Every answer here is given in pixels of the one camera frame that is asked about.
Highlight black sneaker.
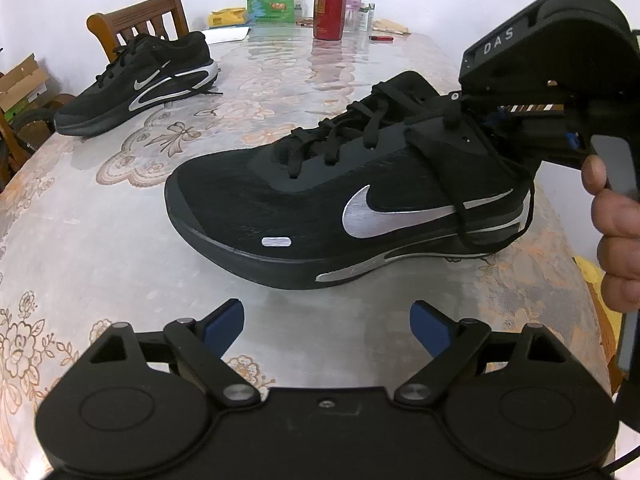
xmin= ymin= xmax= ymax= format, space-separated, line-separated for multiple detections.
xmin=53 ymin=32 xmax=219 ymax=138
xmin=165 ymin=70 xmax=540 ymax=289

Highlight floral lace tablecloth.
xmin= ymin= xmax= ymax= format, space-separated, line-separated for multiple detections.
xmin=1 ymin=27 xmax=610 ymax=479

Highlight person's right hand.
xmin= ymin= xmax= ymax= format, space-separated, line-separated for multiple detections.
xmin=582 ymin=155 xmax=640 ymax=313

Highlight small white bottle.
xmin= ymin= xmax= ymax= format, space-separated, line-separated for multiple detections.
xmin=357 ymin=2 xmax=375 ymax=34

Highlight pink plastic container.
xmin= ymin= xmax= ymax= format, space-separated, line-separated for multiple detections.
xmin=344 ymin=0 xmax=362 ymax=32

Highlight red liquor bottle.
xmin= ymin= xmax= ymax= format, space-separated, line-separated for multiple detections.
xmin=314 ymin=0 xmax=346 ymax=41

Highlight yellow packet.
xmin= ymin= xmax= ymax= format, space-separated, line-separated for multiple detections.
xmin=207 ymin=8 xmax=247 ymax=28

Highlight green snack packet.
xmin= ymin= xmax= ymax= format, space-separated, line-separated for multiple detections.
xmin=246 ymin=0 xmax=295 ymax=24

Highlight cardboard box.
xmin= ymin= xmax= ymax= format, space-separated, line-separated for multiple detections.
xmin=0 ymin=53 xmax=50 ymax=113

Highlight brown wooden chair right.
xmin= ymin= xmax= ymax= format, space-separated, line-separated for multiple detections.
xmin=87 ymin=0 xmax=189 ymax=62

